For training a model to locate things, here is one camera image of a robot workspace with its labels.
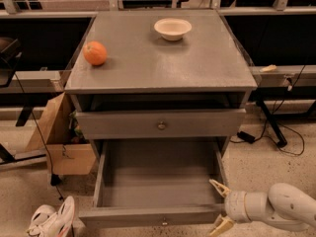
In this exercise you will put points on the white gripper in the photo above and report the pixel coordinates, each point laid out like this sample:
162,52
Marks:
235,204

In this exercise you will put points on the grey drawer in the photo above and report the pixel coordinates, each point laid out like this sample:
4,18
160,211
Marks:
151,124
156,182

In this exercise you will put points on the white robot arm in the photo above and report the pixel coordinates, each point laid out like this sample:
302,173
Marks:
283,207

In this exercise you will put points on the grey top drawer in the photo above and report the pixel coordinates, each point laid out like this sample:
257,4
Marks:
151,124

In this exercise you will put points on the grey drawer cabinet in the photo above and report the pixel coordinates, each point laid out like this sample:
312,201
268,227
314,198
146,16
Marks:
204,70

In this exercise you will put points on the small yellow foam piece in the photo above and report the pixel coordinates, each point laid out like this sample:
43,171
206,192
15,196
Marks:
269,68

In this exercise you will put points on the white sneaker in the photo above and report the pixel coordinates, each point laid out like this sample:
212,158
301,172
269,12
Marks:
50,222

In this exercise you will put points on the brown cardboard box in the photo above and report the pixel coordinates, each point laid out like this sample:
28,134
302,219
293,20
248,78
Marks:
53,138

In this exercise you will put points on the white paper bowl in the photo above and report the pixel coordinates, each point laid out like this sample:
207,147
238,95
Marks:
172,29

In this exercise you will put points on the orange fruit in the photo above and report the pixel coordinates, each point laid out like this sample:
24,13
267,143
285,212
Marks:
95,53

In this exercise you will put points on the black office chair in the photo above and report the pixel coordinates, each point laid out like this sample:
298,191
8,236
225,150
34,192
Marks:
10,52

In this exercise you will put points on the black power adapter with cable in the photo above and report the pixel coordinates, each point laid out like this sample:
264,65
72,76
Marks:
280,142

